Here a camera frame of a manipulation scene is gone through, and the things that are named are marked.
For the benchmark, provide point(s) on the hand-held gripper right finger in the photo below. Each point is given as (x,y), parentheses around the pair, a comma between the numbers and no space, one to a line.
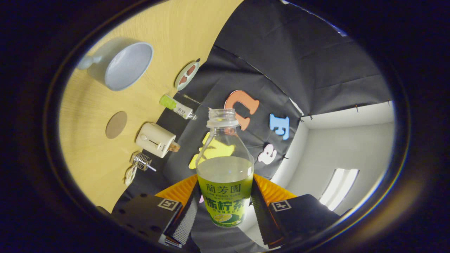
(260,218)

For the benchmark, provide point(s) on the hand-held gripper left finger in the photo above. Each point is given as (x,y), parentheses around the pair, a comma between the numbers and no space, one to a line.
(186,221)

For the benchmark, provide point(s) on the clear juice bottle green label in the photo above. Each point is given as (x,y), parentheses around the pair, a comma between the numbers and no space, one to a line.
(225,189)

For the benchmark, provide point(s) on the round brown coaster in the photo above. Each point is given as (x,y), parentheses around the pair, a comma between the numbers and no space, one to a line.
(116,124)

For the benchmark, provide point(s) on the white cup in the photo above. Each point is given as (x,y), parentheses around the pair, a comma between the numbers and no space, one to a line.
(126,66)

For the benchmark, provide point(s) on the slim bottle with green liquid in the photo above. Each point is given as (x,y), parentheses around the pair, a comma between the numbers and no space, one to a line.
(175,106)

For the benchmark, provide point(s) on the pen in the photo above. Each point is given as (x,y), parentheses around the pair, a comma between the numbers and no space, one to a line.
(152,168)

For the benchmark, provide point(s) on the white compartment tray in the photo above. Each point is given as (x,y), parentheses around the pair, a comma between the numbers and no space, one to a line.
(130,175)

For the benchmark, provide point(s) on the ceiling light panel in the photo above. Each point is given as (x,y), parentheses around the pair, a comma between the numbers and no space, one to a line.
(339,188)

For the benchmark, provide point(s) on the cream toaster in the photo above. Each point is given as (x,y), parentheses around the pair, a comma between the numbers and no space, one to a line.
(154,139)

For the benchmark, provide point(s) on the brown food piece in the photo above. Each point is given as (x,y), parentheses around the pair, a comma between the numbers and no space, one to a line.
(182,80)
(191,70)

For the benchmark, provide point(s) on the pale green plate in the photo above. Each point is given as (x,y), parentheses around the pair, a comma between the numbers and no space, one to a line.
(186,75)

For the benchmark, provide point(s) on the wooden table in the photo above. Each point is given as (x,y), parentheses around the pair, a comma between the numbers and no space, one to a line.
(168,31)

